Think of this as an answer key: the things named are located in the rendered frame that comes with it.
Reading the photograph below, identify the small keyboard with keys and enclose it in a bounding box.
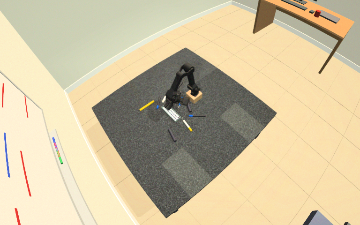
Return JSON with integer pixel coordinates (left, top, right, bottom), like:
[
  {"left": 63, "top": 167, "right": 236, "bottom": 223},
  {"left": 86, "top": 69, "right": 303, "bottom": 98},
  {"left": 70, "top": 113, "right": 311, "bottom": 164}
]
[{"left": 161, "top": 106, "right": 181, "bottom": 123}]

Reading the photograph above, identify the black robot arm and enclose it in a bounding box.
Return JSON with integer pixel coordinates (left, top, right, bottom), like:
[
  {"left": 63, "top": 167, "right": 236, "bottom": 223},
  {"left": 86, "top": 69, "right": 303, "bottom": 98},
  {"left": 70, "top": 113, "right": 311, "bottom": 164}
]
[{"left": 164, "top": 63, "right": 200, "bottom": 110}]

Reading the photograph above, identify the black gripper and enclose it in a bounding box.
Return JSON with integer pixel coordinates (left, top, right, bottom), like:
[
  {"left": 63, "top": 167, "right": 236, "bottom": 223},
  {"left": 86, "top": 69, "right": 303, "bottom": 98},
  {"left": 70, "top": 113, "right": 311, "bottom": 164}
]
[{"left": 176, "top": 96, "right": 189, "bottom": 106}]

